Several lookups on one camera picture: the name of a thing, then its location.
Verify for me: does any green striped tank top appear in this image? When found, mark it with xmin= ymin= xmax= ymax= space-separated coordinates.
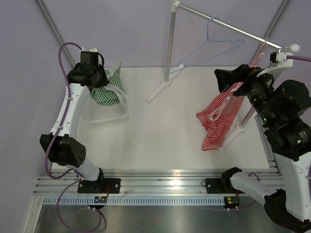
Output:
xmin=90 ymin=60 xmax=128 ymax=106

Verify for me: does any red striped tank top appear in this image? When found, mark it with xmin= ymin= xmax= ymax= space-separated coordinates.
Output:
xmin=196 ymin=50 xmax=267 ymax=151

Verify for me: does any pink wire hanger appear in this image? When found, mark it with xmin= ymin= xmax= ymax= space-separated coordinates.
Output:
xmin=256 ymin=37 xmax=269 ymax=59

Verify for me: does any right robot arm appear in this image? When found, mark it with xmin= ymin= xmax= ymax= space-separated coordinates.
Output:
xmin=214 ymin=65 xmax=311 ymax=233

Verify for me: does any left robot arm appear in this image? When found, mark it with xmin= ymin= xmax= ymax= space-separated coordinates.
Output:
xmin=39 ymin=49 xmax=109 ymax=193

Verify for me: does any clear plastic bin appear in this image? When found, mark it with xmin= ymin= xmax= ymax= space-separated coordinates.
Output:
xmin=81 ymin=104 xmax=129 ymax=125

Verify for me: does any white garment rack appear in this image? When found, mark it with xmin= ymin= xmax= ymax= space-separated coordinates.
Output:
xmin=146 ymin=0 xmax=301 ymax=150

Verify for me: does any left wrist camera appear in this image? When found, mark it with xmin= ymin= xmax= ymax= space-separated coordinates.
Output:
xmin=80 ymin=50 xmax=99 ymax=66

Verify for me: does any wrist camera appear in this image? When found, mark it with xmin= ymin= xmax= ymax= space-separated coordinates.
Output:
xmin=257 ymin=48 xmax=293 ymax=77
xmin=80 ymin=50 xmax=99 ymax=66

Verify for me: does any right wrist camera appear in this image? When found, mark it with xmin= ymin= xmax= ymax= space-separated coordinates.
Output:
xmin=257 ymin=48 xmax=293 ymax=77

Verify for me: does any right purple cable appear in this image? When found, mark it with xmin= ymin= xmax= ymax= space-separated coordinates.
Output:
xmin=286 ymin=55 xmax=311 ymax=61

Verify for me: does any purple cable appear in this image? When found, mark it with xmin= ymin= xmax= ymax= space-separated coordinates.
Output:
xmin=43 ymin=42 xmax=86 ymax=180
xmin=286 ymin=55 xmax=311 ymax=61

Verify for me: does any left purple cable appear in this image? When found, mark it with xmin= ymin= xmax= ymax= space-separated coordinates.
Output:
xmin=43 ymin=42 xmax=86 ymax=180

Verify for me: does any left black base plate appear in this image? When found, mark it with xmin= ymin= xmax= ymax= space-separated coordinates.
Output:
xmin=77 ymin=178 xmax=121 ymax=194

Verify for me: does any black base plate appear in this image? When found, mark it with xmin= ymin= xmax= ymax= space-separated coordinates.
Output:
xmin=77 ymin=178 xmax=121 ymax=194
xmin=201 ymin=178 xmax=227 ymax=194

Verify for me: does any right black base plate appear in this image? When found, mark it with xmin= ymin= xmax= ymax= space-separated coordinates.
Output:
xmin=201 ymin=178 xmax=227 ymax=194

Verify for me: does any aluminium mounting rail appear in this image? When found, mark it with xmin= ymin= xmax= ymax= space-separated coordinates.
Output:
xmin=33 ymin=168 xmax=285 ymax=196

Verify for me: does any white slotted cable duct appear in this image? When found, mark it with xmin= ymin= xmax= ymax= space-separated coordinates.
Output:
xmin=42 ymin=197 xmax=225 ymax=206

